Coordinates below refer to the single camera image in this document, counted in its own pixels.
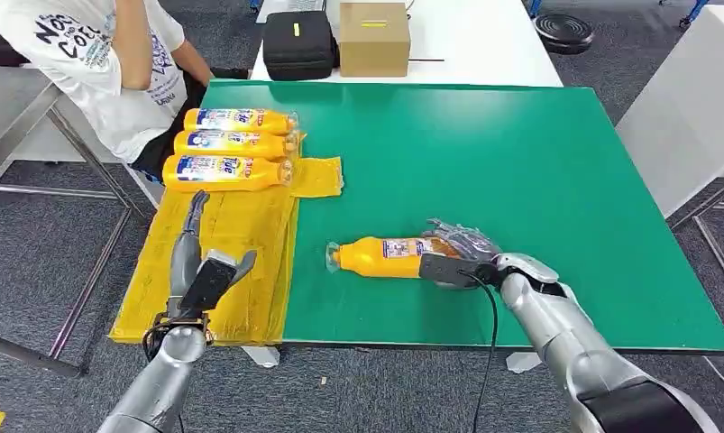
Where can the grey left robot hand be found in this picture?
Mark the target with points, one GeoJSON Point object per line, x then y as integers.
{"type": "Point", "coordinates": [185, 257]}

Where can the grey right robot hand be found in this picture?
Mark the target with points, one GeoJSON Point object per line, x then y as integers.
{"type": "Point", "coordinates": [463, 263]}

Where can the orange drink bottle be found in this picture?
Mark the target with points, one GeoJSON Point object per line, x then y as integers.
{"type": "Point", "coordinates": [266, 122]}
{"type": "Point", "coordinates": [367, 260]}
{"type": "Point", "coordinates": [230, 146]}
{"type": "Point", "coordinates": [218, 176]}

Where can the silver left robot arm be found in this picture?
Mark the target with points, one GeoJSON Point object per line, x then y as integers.
{"type": "Point", "coordinates": [158, 382]}

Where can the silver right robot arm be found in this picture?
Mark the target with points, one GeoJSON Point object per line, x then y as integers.
{"type": "Point", "coordinates": [576, 352]}

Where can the yellow plastic sheet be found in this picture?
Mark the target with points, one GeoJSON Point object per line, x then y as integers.
{"type": "Point", "coordinates": [242, 239]}

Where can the green table mat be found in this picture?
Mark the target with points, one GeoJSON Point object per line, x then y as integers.
{"type": "Point", "coordinates": [576, 209]}

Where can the white table foot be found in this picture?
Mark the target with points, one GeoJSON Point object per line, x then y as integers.
{"type": "Point", "coordinates": [265, 357]}

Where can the white table with boxes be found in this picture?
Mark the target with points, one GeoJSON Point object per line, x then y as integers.
{"type": "Point", "coordinates": [487, 60]}

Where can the person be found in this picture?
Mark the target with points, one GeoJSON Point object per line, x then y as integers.
{"type": "Point", "coordinates": [98, 71]}

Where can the thin black pen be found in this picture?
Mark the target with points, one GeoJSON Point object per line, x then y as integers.
{"type": "Point", "coordinates": [426, 60]}

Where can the brown cardboard box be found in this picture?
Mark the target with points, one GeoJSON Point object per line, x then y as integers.
{"type": "Point", "coordinates": [373, 48]}

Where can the black zip case, upright tag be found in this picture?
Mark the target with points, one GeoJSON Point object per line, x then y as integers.
{"type": "Point", "coordinates": [299, 48]}

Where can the black round disc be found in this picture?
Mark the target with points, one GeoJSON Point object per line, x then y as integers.
{"type": "Point", "coordinates": [563, 33]}

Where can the bare white table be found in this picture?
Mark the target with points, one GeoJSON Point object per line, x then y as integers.
{"type": "Point", "coordinates": [678, 113]}

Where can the blue chair base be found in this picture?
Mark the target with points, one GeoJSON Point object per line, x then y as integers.
{"type": "Point", "coordinates": [693, 13]}

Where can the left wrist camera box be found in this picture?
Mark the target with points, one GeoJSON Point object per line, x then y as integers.
{"type": "Point", "coordinates": [209, 284]}

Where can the steel frame table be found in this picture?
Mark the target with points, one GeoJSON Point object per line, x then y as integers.
{"type": "Point", "coordinates": [15, 125]}

